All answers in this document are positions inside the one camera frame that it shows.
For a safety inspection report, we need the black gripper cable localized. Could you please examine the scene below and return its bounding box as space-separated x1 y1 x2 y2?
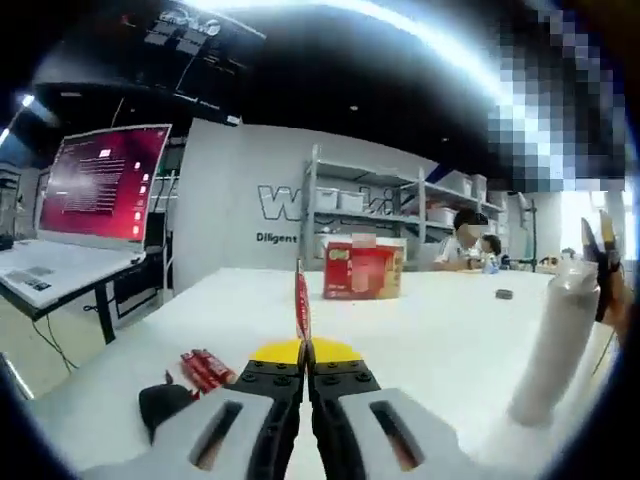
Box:
592 324 617 376

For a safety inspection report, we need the red coffee pouch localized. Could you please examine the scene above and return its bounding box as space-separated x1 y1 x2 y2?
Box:
293 257 315 344
197 348 237 386
179 349 216 394

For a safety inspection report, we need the red coffee box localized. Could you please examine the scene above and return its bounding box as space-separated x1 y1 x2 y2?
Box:
322 234 409 301

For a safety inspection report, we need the person's right hand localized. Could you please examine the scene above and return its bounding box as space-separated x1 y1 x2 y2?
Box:
610 269 635 347

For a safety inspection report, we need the dark cloth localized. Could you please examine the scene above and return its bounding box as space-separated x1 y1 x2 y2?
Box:
138 370 197 445

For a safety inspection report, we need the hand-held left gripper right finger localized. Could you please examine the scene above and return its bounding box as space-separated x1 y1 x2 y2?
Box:
304 338 506 480

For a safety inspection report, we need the ceiling light strip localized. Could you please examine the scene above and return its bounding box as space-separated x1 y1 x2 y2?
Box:
169 0 506 101

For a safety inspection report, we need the white plastic cup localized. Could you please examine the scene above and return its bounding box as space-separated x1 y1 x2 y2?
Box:
507 252 604 429

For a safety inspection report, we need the black tripod stand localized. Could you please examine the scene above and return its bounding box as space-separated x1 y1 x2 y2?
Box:
519 192 541 274

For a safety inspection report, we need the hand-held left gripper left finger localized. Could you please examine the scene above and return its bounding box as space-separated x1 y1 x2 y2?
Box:
84 338 305 480

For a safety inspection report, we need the grey metal shelving rack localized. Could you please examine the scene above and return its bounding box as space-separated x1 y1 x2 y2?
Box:
302 143 506 274

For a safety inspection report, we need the small laptop desk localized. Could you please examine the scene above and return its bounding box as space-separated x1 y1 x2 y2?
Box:
0 249 171 347

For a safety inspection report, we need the metal storage shelf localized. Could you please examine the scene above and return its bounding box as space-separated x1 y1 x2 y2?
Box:
312 172 504 236

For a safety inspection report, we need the white laptop red screen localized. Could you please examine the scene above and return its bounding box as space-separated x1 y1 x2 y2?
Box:
0 123 174 309

